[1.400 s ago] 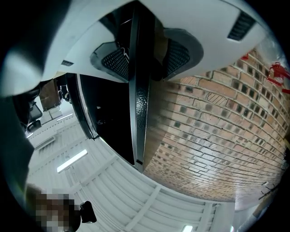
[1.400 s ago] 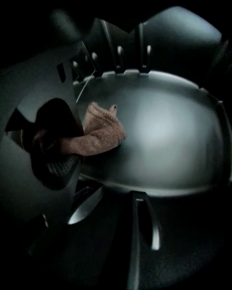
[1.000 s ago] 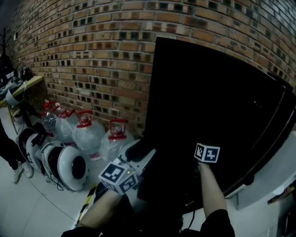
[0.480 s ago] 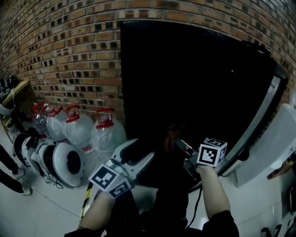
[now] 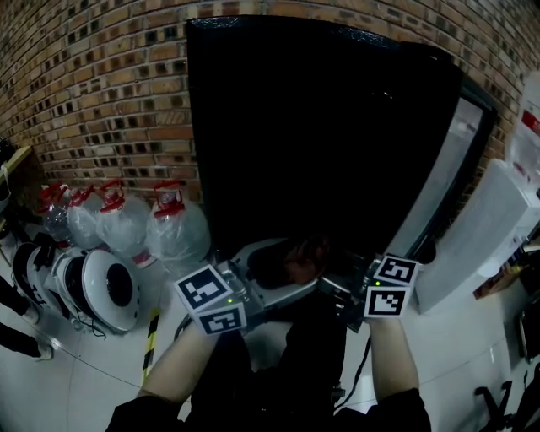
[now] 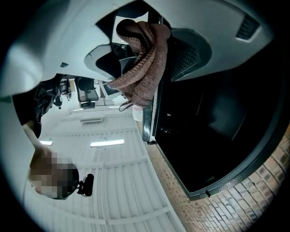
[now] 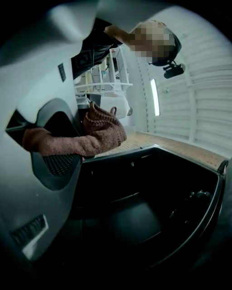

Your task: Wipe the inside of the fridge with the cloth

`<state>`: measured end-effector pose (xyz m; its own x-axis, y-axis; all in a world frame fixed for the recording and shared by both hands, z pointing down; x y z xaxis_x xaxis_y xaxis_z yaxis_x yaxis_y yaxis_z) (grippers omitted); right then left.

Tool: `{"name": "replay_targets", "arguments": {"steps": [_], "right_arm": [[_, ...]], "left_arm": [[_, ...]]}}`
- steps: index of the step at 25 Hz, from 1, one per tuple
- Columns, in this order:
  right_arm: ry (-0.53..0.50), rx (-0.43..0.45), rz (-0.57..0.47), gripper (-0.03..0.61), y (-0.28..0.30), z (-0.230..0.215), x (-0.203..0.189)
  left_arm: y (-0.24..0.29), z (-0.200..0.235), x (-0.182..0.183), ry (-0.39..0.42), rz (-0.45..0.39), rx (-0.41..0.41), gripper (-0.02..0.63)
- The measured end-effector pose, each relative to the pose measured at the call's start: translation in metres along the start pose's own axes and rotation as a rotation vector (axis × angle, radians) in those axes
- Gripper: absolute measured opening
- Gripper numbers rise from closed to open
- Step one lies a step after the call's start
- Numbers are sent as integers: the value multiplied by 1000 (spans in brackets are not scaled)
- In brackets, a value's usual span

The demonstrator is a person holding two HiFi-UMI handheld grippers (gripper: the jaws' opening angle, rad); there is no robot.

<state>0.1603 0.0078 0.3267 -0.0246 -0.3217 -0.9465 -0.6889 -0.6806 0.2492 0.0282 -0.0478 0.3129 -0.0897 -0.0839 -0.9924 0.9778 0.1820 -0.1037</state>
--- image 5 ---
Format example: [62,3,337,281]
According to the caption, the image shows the white round balance scooter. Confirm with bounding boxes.
[11,242,60,313]

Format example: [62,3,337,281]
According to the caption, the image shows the large clear dispenser bottle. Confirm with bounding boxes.
[505,71,540,186]

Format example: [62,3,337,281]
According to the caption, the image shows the person's black clothing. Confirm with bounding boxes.
[103,290,431,432]

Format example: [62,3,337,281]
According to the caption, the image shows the person's left forearm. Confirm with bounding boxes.
[137,322,231,408]

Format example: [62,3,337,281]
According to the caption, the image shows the black case metal frame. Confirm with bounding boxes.
[516,294,540,364]

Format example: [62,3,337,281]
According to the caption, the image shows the black refrigerator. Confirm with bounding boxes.
[185,14,499,271]

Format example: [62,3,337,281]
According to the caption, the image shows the thin black scooter cable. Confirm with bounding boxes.
[73,311,106,338]

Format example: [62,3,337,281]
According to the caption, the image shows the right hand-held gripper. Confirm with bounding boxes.
[318,251,419,334]

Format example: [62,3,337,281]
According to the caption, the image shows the black chair base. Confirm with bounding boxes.
[474,366,540,432]

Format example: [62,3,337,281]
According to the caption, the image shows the person's right forearm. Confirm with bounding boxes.
[369,318,421,402]

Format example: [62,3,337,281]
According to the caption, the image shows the crumpled clear water jug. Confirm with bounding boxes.
[35,183,71,248]

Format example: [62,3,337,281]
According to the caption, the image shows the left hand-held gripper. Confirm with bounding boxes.
[175,237,318,337]

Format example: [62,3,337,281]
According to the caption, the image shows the yellow wooden table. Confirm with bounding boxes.
[0,145,33,186]

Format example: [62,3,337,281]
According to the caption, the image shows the white round fan heaters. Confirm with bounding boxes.
[52,248,143,334]

